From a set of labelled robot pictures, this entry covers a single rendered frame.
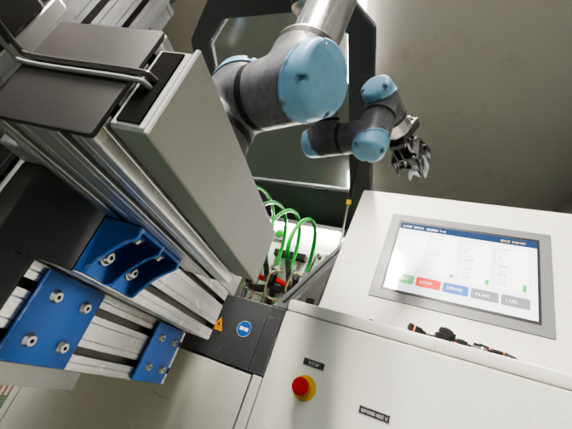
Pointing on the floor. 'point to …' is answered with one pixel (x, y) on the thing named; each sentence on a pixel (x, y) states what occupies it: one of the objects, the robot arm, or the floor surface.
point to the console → (428, 371)
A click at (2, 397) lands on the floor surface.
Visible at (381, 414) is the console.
